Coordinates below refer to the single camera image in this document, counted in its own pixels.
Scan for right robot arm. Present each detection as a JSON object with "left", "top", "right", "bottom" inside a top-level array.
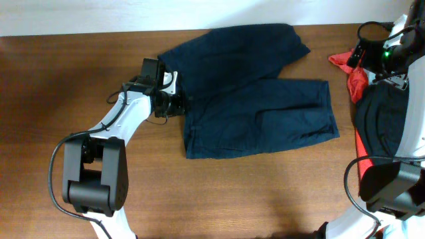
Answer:
[{"left": 313, "top": 0, "right": 424, "bottom": 238}]

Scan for red garment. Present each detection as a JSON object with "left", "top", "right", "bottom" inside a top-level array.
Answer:
[{"left": 328, "top": 49, "right": 373, "bottom": 180}]

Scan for white garment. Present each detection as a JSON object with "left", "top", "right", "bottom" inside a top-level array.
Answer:
[{"left": 382, "top": 217, "right": 424, "bottom": 239}]

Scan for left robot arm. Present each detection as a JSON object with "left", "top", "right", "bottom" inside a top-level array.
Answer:
[{"left": 59, "top": 58, "right": 185, "bottom": 238}]

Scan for navy blue shorts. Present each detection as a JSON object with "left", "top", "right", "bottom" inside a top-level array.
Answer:
[{"left": 159, "top": 23, "right": 339, "bottom": 159}]

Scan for black garment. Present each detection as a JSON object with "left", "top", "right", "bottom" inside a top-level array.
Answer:
[{"left": 355, "top": 83, "right": 409, "bottom": 156}]

